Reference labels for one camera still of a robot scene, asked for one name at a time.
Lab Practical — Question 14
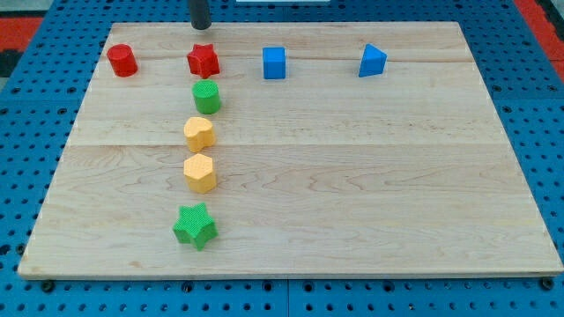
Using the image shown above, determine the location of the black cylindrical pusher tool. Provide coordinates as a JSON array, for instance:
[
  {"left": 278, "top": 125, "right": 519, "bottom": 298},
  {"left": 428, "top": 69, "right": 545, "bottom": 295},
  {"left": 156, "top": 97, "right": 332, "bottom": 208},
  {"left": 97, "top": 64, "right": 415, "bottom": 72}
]
[{"left": 188, "top": 0, "right": 212, "bottom": 30}]

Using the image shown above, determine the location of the red star block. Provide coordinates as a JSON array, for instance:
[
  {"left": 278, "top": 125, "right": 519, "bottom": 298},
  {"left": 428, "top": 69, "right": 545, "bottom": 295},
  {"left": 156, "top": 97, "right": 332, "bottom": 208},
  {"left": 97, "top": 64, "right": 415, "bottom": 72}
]
[{"left": 187, "top": 44, "right": 220, "bottom": 79}]

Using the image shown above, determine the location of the green star block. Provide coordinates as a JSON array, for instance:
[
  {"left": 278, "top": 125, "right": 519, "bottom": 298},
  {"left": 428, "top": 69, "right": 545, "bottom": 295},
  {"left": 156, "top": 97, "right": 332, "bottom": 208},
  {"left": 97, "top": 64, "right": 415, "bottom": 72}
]
[{"left": 173, "top": 203, "right": 218, "bottom": 251}]

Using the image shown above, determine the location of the green cylinder block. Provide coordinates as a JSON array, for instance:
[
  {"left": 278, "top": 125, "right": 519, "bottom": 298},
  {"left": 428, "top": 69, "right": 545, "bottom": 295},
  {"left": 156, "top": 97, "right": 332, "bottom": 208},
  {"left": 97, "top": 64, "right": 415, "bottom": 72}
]
[{"left": 192, "top": 79, "right": 221, "bottom": 114}]

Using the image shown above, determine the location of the blue cube block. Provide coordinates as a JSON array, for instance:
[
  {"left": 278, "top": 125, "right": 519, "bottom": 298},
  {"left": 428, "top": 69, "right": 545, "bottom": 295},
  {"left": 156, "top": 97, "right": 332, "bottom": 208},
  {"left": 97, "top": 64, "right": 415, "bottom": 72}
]
[{"left": 263, "top": 47, "right": 286, "bottom": 79}]

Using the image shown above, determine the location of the red cylinder block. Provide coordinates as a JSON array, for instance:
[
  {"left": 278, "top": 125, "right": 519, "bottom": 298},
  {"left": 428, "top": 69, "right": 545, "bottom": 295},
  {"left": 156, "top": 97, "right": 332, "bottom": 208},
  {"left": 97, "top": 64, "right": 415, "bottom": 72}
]
[{"left": 107, "top": 44, "right": 137, "bottom": 77}]

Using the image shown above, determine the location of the yellow heart block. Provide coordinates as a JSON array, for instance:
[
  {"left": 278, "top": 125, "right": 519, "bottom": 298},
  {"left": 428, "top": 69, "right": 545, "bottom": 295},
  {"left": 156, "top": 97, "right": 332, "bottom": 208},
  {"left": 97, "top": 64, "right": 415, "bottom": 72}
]
[{"left": 183, "top": 116, "right": 216, "bottom": 153}]

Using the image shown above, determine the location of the yellow hexagon block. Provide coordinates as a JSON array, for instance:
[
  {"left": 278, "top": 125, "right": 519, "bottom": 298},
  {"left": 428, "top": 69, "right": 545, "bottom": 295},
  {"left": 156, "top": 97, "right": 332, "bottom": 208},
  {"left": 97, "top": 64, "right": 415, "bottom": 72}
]
[{"left": 183, "top": 154, "right": 217, "bottom": 194}]

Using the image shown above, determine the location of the blue triangular prism block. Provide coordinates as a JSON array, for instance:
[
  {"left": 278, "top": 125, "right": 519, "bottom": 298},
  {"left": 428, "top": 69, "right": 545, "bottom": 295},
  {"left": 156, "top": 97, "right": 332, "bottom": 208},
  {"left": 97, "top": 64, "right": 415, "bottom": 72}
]
[{"left": 359, "top": 43, "right": 388, "bottom": 77}]

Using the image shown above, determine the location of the light wooden board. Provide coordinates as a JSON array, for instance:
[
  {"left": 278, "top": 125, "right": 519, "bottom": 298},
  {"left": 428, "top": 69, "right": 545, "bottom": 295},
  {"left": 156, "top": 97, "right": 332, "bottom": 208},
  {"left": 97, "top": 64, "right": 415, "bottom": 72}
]
[{"left": 19, "top": 22, "right": 563, "bottom": 280}]

